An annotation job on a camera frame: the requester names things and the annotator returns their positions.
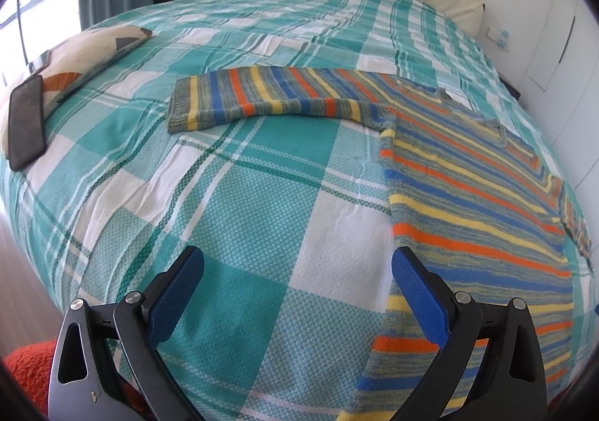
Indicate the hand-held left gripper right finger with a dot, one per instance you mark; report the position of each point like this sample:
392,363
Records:
421,294

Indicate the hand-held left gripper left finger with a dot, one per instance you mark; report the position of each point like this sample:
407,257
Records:
175,294

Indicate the striped knitted sweater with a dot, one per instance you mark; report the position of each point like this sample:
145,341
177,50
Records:
468,187

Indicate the teal plaid bed blanket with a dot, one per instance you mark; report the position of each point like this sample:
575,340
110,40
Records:
262,196

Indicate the person's orange fleece clothing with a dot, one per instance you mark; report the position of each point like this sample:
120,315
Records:
28,365

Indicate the black smartphone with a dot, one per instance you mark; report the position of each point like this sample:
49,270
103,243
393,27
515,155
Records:
28,121

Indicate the patterned beige cushion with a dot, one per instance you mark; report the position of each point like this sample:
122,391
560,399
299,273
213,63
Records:
89,51

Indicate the small dark device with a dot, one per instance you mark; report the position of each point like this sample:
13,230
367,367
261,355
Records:
41,61

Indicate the white wardrobe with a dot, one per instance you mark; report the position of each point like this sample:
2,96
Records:
561,56

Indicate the black window railing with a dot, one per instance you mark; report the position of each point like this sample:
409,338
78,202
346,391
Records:
28,0

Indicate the white wall socket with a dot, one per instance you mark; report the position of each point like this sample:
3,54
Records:
497,37

